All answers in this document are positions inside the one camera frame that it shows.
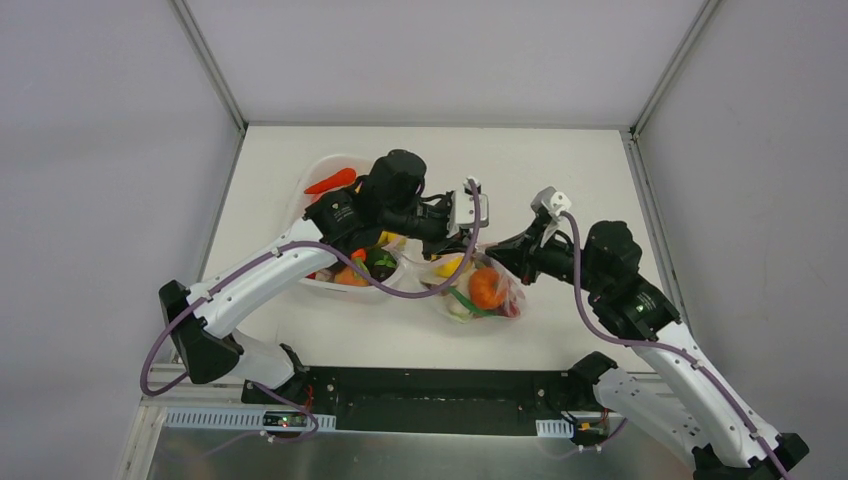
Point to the dark green avocado toy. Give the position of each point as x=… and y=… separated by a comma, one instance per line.
x=380, y=263

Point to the clear pink-dotted zip bag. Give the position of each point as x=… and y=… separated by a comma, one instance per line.
x=420, y=272

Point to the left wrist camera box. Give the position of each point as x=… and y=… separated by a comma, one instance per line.
x=469, y=207

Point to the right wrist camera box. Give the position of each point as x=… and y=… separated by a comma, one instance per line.
x=552, y=203

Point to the peach toy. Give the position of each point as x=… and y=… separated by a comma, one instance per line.
x=349, y=277

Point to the yellow bell pepper toy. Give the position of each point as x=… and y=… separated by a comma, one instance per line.
x=448, y=265

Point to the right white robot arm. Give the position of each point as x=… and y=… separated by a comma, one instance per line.
x=709, y=427

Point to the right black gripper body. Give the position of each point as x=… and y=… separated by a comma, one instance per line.
x=530, y=245

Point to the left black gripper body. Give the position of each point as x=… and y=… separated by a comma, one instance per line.
x=447, y=234

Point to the white plastic food bin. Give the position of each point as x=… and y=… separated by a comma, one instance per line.
x=321, y=283

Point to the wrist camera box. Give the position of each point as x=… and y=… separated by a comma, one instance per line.
x=552, y=203
x=469, y=207

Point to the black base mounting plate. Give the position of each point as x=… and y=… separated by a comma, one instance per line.
x=464, y=402

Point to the red cherry bunch green stem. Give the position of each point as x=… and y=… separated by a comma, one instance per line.
x=514, y=303

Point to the orange pumpkin toy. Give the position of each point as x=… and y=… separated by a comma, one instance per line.
x=485, y=288

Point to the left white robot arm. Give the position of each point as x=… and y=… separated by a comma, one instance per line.
x=202, y=320

